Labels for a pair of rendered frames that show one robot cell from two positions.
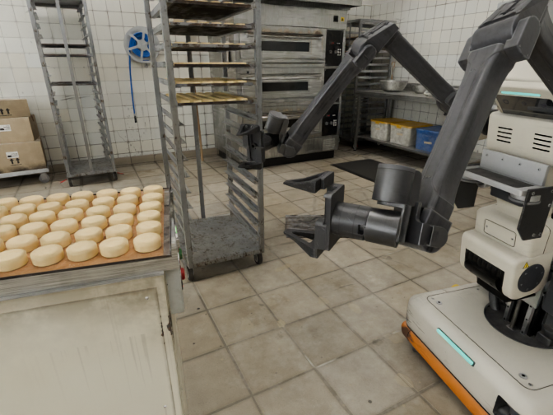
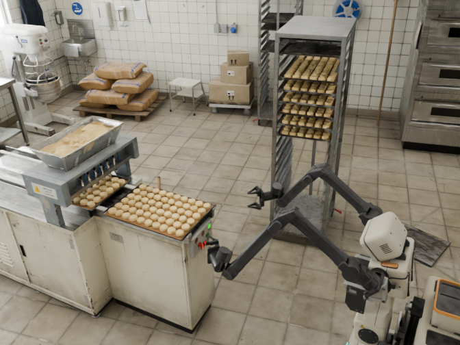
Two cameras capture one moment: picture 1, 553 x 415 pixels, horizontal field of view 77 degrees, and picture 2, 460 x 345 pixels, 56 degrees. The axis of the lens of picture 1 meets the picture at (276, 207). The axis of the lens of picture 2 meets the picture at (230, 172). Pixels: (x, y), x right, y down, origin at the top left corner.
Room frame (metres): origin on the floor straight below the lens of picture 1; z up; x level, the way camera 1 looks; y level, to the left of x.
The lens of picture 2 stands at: (-0.60, -1.38, 2.48)
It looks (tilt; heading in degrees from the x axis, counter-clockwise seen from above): 30 degrees down; 45
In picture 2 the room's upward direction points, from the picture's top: 2 degrees counter-clockwise
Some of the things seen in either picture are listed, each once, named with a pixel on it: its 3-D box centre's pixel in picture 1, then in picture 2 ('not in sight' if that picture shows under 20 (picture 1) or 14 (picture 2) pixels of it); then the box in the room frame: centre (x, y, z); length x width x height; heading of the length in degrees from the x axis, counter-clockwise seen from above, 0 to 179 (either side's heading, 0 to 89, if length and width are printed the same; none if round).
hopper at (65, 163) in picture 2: not in sight; (81, 144); (0.50, 1.09, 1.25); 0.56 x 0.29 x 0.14; 18
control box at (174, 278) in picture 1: (172, 261); (200, 237); (0.77, 0.26, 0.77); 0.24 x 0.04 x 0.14; 18
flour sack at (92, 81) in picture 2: not in sight; (103, 78); (2.57, 4.47, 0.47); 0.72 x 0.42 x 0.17; 28
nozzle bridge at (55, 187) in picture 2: not in sight; (87, 175); (0.50, 1.09, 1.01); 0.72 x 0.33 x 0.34; 18
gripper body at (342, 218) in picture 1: (346, 219); (215, 257); (0.54, -0.12, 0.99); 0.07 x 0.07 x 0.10; 61
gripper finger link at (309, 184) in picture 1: (309, 193); (211, 243); (0.57, -0.06, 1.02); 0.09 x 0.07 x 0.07; 61
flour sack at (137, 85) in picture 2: not in sight; (134, 81); (2.80, 3.98, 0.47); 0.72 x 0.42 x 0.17; 33
